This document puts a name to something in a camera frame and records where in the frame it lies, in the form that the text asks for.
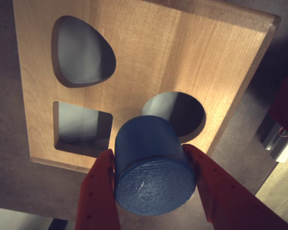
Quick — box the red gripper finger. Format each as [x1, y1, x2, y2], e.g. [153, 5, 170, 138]
[182, 143, 288, 230]
[74, 148, 122, 230]

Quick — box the blue wooden cylinder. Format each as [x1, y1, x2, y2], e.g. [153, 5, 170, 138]
[113, 115, 197, 216]

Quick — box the wooden shape sorter box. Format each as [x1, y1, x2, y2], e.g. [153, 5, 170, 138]
[12, 0, 281, 174]

